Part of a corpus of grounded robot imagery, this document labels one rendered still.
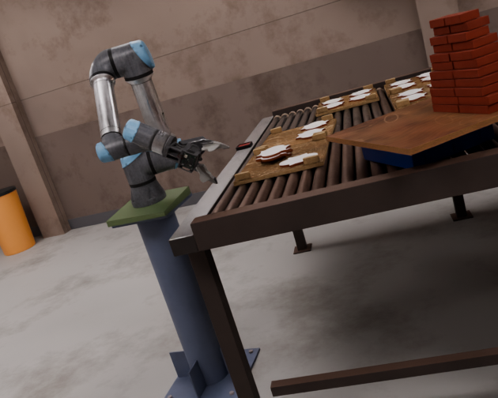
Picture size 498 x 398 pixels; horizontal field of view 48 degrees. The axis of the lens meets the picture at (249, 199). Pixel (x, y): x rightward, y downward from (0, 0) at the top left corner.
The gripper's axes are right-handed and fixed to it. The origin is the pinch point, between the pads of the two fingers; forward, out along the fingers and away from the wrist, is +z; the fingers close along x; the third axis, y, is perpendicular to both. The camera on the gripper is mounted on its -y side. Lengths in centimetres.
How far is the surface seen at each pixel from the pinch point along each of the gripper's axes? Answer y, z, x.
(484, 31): -11, 57, 67
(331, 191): 20.1, 34.4, 17.6
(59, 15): -341, -248, -120
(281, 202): 21.9, 22.3, 8.8
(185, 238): 27.9, -0.7, -12.8
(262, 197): 2.3, 15.8, -4.6
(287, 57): -331, -21, -70
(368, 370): 22, 72, -40
